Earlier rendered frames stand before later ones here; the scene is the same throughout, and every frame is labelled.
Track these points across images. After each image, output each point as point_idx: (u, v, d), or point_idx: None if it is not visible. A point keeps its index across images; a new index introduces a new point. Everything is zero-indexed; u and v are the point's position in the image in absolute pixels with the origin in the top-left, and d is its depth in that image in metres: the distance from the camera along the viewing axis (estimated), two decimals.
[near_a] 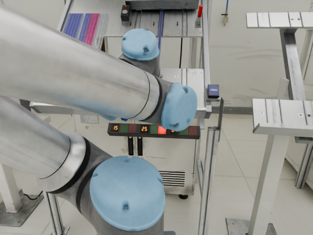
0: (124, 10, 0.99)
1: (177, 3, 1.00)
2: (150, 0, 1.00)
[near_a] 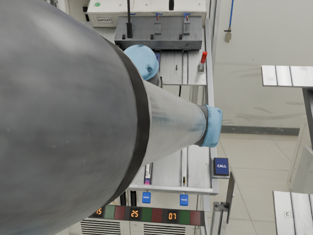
0: None
1: (176, 44, 0.84)
2: (144, 40, 0.83)
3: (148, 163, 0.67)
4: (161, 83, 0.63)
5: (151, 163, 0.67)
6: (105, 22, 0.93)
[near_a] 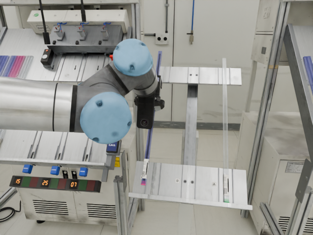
0: (44, 55, 1.00)
1: (97, 48, 1.01)
2: (71, 45, 1.01)
3: (146, 164, 0.68)
4: (159, 81, 0.63)
5: (148, 164, 0.68)
6: (44, 29, 1.11)
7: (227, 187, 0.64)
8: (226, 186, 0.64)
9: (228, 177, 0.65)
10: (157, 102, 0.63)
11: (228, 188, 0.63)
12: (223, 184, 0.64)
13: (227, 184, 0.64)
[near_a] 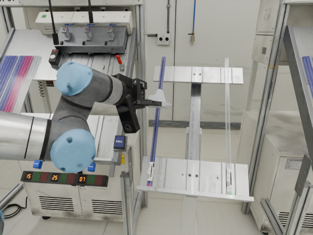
0: (52, 55, 1.04)
1: (103, 48, 1.05)
2: (78, 45, 1.04)
3: (150, 167, 0.71)
4: (137, 84, 0.64)
5: (152, 167, 0.71)
6: (51, 30, 1.14)
7: (230, 180, 0.67)
8: (228, 179, 0.67)
9: (231, 171, 0.68)
10: (138, 105, 0.64)
11: (231, 181, 0.67)
12: (226, 177, 0.68)
13: (230, 177, 0.67)
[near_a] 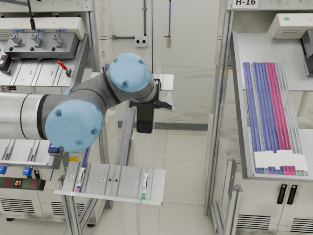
0: (0, 61, 1.06)
1: (51, 54, 1.07)
2: (26, 51, 1.07)
3: (81, 172, 0.73)
4: (159, 85, 0.63)
5: (83, 172, 0.73)
6: (4, 36, 1.16)
7: (146, 185, 0.69)
8: (144, 184, 0.69)
9: (148, 176, 0.71)
10: (156, 106, 0.63)
11: (146, 186, 0.69)
12: (143, 182, 0.70)
13: (146, 182, 0.70)
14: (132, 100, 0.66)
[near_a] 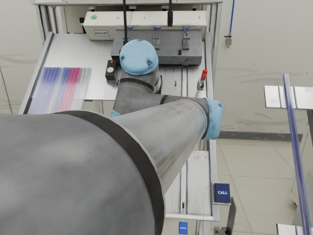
0: (109, 68, 0.80)
1: (175, 59, 0.81)
2: None
3: None
4: (161, 81, 0.64)
5: None
6: (102, 35, 0.90)
7: None
8: None
9: None
10: None
11: None
12: None
13: None
14: None
